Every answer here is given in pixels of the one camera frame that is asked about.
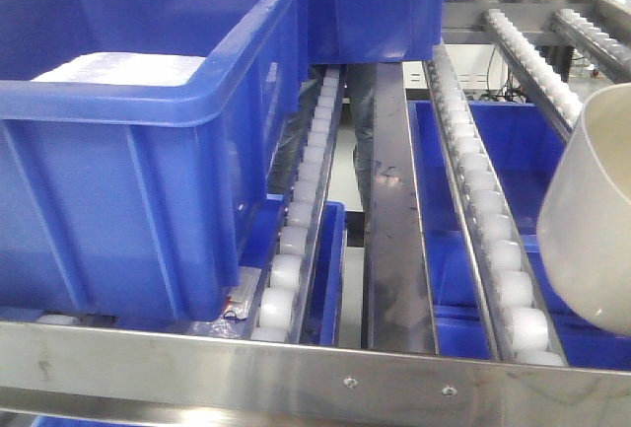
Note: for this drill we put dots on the person legs in jeans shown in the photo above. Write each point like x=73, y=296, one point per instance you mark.
x=360, y=88

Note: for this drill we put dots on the roller track far right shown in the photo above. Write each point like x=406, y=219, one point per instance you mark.
x=611, y=56

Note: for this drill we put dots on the white roller track left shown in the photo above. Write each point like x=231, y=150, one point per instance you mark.
x=300, y=169

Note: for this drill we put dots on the white roller track middle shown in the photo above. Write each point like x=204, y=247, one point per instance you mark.
x=513, y=311

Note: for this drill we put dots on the white roller track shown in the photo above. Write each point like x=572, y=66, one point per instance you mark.
x=300, y=169
x=513, y=311
x=542, y=85

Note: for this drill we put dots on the large blue crate near left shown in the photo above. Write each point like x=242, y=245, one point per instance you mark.
x=136, y=200

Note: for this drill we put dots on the stainless steel shelf frame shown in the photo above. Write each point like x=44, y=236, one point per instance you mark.
x=155, y=371

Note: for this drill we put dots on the blue crate rear centre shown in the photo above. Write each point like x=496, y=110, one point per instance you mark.
x=367, y=31

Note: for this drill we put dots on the white roller track right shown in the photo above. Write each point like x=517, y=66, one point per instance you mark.
x=542, y=85

